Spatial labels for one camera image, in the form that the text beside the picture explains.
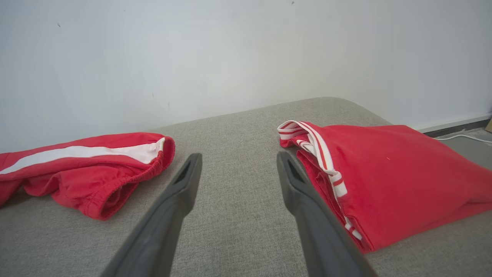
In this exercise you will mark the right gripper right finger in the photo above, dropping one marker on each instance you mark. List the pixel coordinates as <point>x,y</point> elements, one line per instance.
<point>323,234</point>

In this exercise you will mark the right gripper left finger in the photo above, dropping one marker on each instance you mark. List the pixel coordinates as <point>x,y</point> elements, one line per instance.
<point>161,234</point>

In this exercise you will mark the red Bulls 23 jersey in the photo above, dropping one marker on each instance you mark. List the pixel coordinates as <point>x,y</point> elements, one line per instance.
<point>399,177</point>

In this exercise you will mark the red shorts white side stripe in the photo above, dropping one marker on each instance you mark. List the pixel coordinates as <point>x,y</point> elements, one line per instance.
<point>84,177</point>

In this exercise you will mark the wall baseboard strip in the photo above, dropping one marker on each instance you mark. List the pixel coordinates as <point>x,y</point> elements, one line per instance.
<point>457,125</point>

